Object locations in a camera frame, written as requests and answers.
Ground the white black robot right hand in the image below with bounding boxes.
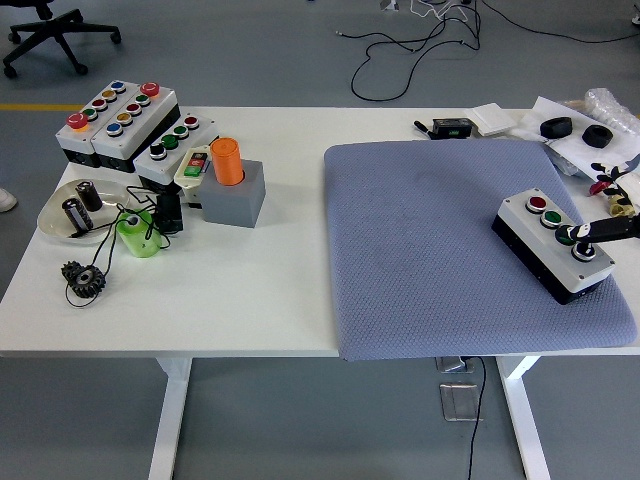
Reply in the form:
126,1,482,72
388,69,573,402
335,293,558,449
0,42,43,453
554,154,640,247

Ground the white four-control button box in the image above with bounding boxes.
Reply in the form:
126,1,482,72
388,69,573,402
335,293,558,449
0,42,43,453
491,188,617,306

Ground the white button box black knob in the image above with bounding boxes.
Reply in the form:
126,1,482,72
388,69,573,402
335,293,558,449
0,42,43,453
133,113,220,194

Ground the five-button box with mushroom button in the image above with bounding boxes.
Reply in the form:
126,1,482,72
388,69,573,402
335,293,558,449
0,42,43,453
53,79,132,169
89,81,181,175

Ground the clear plastic packet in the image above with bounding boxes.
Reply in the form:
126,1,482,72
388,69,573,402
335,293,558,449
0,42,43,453
547,143,589,180

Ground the bubble wrap bag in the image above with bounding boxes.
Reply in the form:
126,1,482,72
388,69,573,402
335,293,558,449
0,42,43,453
583,87,640,136

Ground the white foam sheet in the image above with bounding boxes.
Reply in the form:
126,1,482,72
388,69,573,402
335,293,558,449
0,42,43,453
509,95,640,184

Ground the grey-blue textured mat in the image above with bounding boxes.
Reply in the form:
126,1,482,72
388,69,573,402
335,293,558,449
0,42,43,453
323,138,639,362

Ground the black device green label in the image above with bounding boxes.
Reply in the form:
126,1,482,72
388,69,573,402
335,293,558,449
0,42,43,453
431,117,474,140

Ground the grey box under table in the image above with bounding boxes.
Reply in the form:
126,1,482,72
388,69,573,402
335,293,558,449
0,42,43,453
434,355,476,374

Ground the white table leg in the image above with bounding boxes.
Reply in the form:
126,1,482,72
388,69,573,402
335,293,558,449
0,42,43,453
147,357,194,480
495,355,551,480

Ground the metal floor outlet plate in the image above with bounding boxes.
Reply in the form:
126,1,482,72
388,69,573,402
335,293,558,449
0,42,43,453
438,382,485,423

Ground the grey block with hole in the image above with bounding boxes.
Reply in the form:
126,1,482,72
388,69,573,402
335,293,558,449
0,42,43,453
198,159,266,229

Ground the orange cylinder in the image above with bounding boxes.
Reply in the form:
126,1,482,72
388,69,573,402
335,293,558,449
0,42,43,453
208,137,245,187

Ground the black power adapter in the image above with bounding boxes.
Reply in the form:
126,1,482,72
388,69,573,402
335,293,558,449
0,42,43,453
155,192,185,235

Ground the green plastic cylinder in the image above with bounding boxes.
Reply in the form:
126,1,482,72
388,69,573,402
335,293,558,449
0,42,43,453
115,209,164,260

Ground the brown-black capacitor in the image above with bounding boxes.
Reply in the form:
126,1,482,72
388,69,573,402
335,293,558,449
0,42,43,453
74,180,104,213

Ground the black striped capacitor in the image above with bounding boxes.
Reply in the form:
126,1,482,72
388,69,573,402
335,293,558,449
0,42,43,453
60,198,94,232

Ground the black metal gear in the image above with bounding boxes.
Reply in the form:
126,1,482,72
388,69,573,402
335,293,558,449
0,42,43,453
60,260,107,300

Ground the clear shallow dish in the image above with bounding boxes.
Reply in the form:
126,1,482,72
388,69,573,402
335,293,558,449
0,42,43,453
37,178,132,246

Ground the black office chair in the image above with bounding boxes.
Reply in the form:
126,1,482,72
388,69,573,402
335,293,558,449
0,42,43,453
0,0,123,80

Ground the brass valve red handle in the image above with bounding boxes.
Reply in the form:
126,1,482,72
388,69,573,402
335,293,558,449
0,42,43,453
588,180,635,217

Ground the black rubber ring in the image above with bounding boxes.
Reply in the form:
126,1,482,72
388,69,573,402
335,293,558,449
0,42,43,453
539,116,575,140
582,124,614,149

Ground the white wall switch panel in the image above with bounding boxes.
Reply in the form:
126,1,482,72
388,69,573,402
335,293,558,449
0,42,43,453
469,102,519,137

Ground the long black floor cable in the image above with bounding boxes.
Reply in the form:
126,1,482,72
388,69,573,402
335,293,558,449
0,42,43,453
479,0,640,44

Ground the black cable under table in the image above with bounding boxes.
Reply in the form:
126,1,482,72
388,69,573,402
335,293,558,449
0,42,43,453
462,355,487,480

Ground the white floor cable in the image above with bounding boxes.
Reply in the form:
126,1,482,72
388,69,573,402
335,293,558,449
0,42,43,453
409,0,469,21

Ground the black floor cable looped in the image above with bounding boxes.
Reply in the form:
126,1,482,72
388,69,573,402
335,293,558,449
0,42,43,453
334,0,484,101

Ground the cream red-green switch box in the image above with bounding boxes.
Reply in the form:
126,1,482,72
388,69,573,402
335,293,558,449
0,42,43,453
173,145,214,204

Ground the thin black cord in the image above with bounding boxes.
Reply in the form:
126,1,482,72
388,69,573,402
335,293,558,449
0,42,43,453
63,184,174,309

